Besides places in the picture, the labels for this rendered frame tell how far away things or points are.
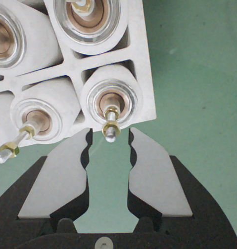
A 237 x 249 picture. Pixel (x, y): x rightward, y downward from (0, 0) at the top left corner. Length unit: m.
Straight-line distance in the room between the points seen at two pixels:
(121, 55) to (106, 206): 0.72
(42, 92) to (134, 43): 0.17
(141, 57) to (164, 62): 0.21
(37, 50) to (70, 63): 0.07
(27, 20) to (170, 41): 0.36
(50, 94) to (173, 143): 0.48
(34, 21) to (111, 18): 0.10
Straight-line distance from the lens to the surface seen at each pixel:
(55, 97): 0.24
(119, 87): 0.21
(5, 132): 0.31
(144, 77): 0.29
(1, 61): 0.25
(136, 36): 0.28
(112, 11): 0.21
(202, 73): 0.53
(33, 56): 0.24
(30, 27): 0.23
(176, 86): 0.51
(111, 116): 0.17
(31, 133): 0.22
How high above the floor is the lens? 0.46
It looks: 62 degrees down
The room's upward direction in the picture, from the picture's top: 177 degrees clockwise
